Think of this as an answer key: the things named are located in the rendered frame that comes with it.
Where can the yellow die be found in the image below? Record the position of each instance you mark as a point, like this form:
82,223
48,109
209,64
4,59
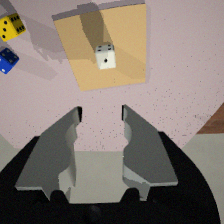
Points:
11,26

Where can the white die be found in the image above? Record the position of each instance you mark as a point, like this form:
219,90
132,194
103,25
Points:
105,56

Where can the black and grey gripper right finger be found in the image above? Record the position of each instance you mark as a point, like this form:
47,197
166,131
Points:
163,173

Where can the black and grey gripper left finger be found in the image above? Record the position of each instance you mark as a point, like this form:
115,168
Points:
46,163

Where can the blue die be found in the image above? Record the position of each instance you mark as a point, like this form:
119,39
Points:
7,60

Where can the tan flat mat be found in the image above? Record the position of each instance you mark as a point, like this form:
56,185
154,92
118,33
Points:
124,27

